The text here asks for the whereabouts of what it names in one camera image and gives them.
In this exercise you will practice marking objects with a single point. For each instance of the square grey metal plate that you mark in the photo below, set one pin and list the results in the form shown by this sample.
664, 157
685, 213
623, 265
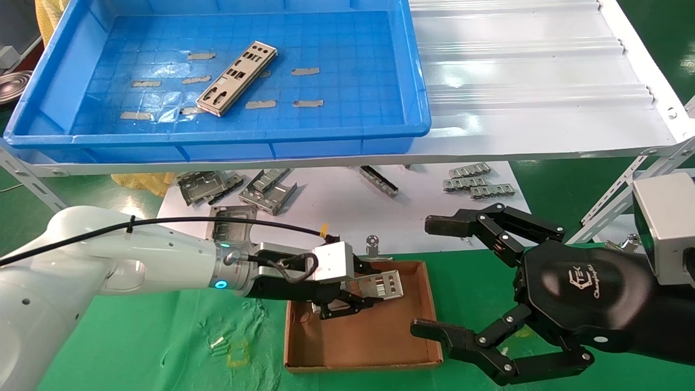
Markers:
236, 213

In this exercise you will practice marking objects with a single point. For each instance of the small grey box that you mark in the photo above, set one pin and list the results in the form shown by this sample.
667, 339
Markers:
8, 57

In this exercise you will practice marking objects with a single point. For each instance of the long slotted metal rail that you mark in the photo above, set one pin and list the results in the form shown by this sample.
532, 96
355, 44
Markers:
380, 183

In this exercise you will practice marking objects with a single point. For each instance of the small slotted metal bracket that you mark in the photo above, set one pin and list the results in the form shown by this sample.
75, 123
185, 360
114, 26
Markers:
271, 179

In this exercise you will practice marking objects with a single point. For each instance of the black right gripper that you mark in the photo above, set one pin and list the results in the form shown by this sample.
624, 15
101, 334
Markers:
597, 304

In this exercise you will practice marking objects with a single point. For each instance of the blue plastic tray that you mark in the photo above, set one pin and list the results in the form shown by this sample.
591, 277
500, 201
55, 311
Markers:
353, 54

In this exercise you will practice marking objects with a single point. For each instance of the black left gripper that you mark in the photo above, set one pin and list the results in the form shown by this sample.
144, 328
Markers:
293, 292

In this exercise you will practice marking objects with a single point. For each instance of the yellow plastic bag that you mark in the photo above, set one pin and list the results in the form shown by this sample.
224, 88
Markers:
46, 16
146, 183

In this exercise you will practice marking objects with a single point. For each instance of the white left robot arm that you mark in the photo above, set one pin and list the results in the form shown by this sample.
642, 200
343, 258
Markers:
81, 271

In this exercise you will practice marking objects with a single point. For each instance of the flat grey metal bracket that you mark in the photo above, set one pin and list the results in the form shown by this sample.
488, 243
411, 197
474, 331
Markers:
198, 187

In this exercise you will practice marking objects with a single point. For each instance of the white paper scrap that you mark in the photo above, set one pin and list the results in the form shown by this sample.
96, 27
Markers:
217, 342

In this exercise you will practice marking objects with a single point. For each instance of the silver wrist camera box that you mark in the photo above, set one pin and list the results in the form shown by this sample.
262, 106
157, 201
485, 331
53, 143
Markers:
668, 228
334, 263

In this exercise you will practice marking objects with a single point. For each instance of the silver slotted metal plate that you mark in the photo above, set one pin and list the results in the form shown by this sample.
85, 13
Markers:
234, 85
388, 285

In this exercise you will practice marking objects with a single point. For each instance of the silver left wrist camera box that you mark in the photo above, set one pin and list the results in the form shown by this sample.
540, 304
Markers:
334, 263

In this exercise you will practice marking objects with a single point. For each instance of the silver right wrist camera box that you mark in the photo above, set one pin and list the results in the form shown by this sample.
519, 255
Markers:
668, 228

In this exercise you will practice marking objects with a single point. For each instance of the folded grey metal bracket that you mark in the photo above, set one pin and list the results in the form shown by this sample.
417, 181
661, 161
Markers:
271, 203

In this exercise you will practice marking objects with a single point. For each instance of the small notched metal strip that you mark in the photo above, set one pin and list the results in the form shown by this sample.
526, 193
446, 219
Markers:
465, 184
470, 171
492, 191

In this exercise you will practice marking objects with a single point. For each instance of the white flat shelf board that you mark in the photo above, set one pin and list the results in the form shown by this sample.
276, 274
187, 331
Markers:
336, 217

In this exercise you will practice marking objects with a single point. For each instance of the perforated white angle strut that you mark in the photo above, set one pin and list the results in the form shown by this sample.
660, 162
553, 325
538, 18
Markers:
27, 179
613, 198

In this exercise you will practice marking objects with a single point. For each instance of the round metal dish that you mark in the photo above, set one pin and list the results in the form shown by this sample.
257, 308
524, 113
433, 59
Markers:
13, 87

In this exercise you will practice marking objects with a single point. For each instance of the white ribbed shelf board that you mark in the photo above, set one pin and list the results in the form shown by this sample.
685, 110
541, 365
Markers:
516, 81

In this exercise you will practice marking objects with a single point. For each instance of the shallow cardboard box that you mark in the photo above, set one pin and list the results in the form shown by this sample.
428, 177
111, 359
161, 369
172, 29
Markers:
369, 336

